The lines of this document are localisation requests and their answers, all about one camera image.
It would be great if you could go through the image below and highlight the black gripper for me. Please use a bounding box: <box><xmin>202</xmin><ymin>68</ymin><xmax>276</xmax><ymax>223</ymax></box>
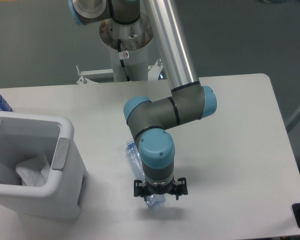
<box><xmin>133</xmin><ymin>177</ymin><xmax>188</xmax><ymax>201</ymax></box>

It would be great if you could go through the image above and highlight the clear plastic water bottle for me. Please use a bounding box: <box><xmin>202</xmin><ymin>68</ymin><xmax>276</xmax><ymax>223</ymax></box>
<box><xmin>125</xmin><ymin>140</ymin><xmax>166</xmax><ymax>210</ymax></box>

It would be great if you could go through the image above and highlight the clear plastic bag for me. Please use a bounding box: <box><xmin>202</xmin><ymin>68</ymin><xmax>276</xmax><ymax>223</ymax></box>
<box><xmin>15</xmin><ymin>154</ymin><xmax>50</xmax><ymax>187</ymax></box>

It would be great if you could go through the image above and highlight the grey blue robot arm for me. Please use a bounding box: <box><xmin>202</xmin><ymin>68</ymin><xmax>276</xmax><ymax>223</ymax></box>
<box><xmin>68</xmin><ymin>0</ymin><xmax>217</xmax><ymax>199</ymax></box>

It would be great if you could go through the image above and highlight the white plastic trash can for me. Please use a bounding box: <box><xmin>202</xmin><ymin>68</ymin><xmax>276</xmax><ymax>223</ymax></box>
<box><xmin>0</xmin><ymin>111</ymin><xmax>88</xmax><ymax>219</ymax></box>

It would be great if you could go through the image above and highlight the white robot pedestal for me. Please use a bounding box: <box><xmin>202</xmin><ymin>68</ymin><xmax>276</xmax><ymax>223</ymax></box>
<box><xmin>75</xmin><ymin>12</ymin><xmax>166</xmax><ymax>85</ymax></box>

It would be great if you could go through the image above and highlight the black cable on pedestal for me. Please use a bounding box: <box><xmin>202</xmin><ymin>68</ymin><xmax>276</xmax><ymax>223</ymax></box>
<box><xmin>116</xmin><ymin>38</ymin><xmax>132</xmax><ymax>82</ymax></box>

